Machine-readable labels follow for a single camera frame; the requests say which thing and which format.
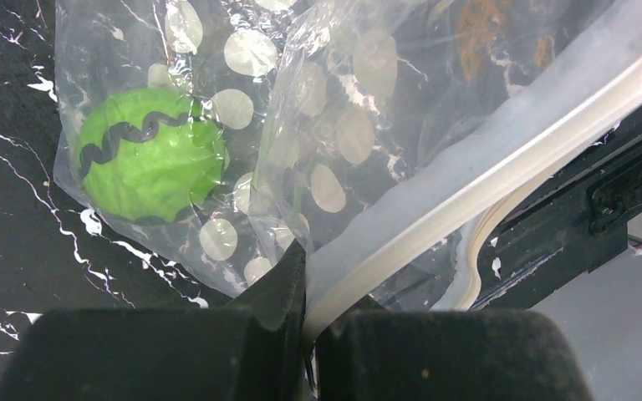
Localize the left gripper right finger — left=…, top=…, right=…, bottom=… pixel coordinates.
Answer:
left=316, top=297, right=593, bottom=400

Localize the clear polka dot zip bag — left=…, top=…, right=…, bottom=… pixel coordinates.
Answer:
left=54, top=1, right=642, bottom=336

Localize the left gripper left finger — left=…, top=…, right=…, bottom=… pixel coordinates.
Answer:
left=0, top=242, right=305, bottom=400

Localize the green toy watermelon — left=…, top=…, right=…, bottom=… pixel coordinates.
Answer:
left=72, top=88, right=227, bottom=226

